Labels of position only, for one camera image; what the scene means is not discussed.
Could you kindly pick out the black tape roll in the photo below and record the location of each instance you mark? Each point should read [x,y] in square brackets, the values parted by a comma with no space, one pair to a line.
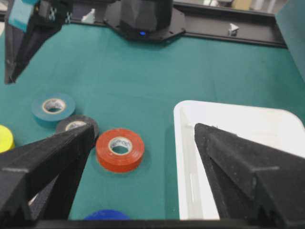
[75,121]

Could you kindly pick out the white plastic case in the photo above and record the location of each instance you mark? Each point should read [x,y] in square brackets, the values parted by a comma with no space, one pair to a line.
[276,128]

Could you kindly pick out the black aluminium frame rail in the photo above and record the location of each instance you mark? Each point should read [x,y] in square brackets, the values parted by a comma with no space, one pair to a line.
[202,21]

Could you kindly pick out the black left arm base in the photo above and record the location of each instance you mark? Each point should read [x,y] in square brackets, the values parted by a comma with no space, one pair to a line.
[145,20]

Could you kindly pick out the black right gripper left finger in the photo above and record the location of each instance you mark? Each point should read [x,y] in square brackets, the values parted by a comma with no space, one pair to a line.
[48,170]

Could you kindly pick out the red tape roll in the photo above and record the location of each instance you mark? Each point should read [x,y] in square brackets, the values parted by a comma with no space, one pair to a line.
[119,150]

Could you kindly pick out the teal tape roll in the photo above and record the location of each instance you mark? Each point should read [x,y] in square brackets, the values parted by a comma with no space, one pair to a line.
[50,108]

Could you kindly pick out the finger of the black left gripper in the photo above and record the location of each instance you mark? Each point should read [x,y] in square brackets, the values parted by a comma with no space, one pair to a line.
[28,25]

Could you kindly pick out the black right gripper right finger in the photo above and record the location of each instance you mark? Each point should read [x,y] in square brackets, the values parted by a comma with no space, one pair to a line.
[252,181]

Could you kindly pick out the yellow tape roll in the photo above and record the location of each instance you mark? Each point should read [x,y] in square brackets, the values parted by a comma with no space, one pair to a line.
[6,139]

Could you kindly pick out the blue tape roll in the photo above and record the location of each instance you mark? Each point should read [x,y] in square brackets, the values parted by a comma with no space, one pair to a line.
[107,214]

